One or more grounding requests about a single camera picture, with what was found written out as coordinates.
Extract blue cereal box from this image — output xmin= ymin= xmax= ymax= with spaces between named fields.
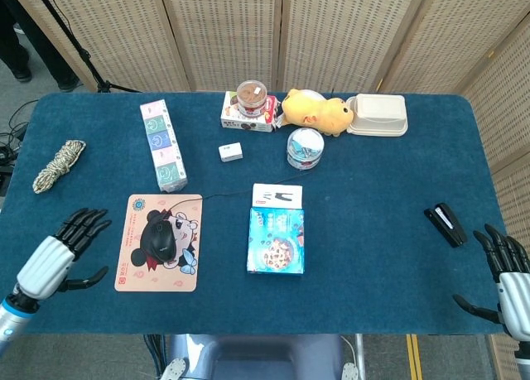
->
xmin=246 ymin=207 xmax=306 ymax=276

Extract coiled braided rope bundle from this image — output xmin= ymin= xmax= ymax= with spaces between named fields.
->
xmin=31 ymin=139 xmax=87 ymax=195

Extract white box with black print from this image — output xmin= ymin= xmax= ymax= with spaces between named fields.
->
xmin=252 ymin=183 xmax=304 ymax=211

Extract black stapler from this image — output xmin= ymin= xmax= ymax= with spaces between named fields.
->
xmin=423 ymin=202 xmax=468 ymax=248

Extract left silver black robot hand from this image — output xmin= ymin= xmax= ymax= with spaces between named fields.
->
xmin=16 ymin=208 xmax=113 ymax=301

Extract black computer mouse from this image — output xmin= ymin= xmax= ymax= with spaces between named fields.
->
xmin=140 ymin=219 xmax=176 ymax=262

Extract small red snack box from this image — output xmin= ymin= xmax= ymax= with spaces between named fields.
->
xmin=264 ymin=94 xmax=283 ymax=123

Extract person in dark trousers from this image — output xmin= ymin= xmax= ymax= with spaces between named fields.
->
xmin=0 ymin=0 xmax=80 ymax=92

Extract beige lidded lunch box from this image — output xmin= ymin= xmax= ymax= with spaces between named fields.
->
xmin=346 ymin=93 xmax=409 ymax=138

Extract cartoon girl mouse pad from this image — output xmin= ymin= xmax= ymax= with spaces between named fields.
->
xmin=113 ymin=194 xmax=204 ymax=293

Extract black tripod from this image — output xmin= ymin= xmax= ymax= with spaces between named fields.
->
xmin=28 ymin=0 xmax=142 ymax=94

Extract white cookie box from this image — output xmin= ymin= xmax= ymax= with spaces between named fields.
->
xmin=219 ymin=90 xmax=277 ymax=133

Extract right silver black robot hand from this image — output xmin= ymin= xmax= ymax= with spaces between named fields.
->
xmin=453 ymin=224 xmax=530 ymax=342

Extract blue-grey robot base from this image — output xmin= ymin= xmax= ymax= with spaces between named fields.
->
xmin=159 ymin=334 xmax=362 ymax=380

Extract yellow plush toy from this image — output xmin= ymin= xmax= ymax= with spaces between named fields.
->
xmin=275 ymin=89 xmax=355 ymax=137

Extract black floor cables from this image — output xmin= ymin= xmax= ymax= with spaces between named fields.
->
xmin=0 ymin=98 xmax=38 ymax=190

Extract clear jar with clips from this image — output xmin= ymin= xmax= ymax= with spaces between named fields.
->
xmin=287 ymin=127 xmax=326 ymax=172

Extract small white box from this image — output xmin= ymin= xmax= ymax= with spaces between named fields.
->
xmin=218 ymin=142 xmax=244 ymax=163

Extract blue table cloth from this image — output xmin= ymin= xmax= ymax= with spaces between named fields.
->
xmin=0 ymin=92 xmax=517 ymax=335

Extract clear jar with brown snacks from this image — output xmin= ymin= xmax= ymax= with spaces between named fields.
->
xmin=236 ymin=79 xmax=269 ymax=117

